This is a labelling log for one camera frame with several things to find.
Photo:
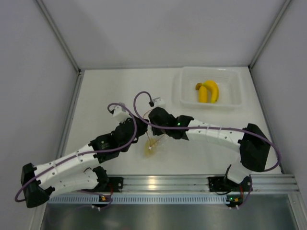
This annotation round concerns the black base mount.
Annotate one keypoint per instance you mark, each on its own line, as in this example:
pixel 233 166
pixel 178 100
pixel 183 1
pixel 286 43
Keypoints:
pixel 114 184
pixel 221 185

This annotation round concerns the left aluminium frame post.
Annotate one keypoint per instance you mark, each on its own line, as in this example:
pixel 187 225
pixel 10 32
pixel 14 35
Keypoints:
pixel 65 48

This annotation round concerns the white slotted cable duct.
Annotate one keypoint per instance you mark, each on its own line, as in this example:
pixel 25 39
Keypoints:
pixel 143 199

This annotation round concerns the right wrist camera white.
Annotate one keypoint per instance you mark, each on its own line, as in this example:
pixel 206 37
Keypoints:
pixel 157 102

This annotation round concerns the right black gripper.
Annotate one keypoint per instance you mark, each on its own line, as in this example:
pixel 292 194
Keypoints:
pixel 157 132

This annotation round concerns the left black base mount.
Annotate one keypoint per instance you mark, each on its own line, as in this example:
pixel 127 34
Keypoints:
pixel 114 184

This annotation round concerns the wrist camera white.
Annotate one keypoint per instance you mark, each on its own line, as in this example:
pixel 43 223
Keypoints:
pixel 120 113
pixel 157 102

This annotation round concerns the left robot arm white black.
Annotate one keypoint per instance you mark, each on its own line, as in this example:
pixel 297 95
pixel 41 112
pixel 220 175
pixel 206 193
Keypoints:
pixel 80 170

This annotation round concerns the clear zip bag orange seal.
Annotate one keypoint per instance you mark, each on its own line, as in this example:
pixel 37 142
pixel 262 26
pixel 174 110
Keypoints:
pixel 163 138

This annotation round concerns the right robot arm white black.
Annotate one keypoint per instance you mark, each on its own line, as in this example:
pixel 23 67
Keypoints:
pixel 249 142

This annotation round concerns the yellow fake banana bunch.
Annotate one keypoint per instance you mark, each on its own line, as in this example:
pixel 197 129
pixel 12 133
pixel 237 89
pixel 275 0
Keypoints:
pixel 208 92

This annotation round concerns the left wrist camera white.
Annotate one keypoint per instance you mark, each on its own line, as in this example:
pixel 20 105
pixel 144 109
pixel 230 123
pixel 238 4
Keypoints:
pixel 120 113

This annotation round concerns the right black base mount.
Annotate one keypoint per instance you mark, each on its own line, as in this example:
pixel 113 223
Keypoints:
pixel 221 185

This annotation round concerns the white plastic basket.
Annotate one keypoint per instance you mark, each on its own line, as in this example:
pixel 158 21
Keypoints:
pixel 229 83

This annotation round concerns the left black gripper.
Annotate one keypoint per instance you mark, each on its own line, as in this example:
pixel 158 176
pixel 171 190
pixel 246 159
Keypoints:
pixel 141 129

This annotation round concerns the aluminium mounting rail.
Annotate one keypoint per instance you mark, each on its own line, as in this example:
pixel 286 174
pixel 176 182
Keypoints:
pixel 262 183

